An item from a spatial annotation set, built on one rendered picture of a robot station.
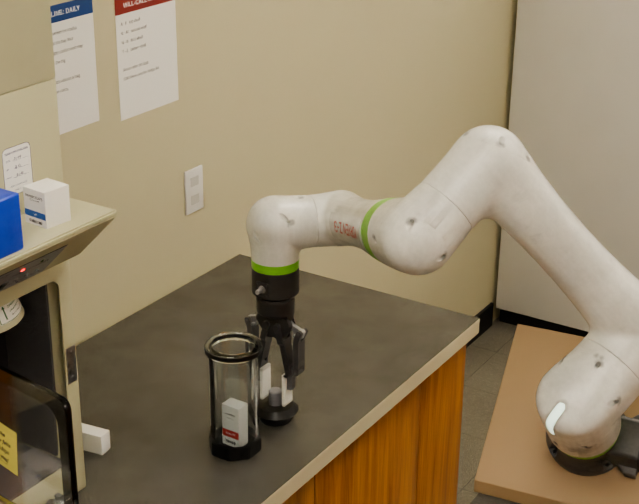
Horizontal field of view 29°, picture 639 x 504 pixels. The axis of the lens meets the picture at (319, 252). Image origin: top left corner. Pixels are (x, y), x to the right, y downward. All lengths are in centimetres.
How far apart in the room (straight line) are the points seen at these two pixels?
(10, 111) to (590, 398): 103
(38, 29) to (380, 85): 200
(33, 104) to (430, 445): 140
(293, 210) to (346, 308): 72
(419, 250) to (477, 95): 263
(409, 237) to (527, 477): 59
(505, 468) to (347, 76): 166
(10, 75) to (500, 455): 110
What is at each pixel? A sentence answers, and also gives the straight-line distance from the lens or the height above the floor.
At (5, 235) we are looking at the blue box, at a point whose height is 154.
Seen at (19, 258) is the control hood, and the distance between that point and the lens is 191.
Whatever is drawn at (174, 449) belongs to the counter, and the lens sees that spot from 247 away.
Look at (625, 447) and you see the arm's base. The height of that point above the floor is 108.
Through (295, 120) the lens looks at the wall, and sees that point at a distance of 348.
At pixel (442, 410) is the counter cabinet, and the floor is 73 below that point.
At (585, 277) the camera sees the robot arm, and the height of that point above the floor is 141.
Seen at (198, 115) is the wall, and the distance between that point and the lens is 311.
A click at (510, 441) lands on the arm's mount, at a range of 235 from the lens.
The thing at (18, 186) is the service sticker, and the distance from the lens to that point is 204.
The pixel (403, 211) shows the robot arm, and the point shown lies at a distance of 196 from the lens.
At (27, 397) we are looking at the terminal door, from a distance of 181.
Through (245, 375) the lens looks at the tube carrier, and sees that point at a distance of 234.
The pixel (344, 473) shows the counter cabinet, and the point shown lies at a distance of 264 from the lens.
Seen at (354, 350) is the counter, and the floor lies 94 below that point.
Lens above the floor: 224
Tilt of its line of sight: 23 degrees down
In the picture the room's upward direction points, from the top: 1 degrees clockwise
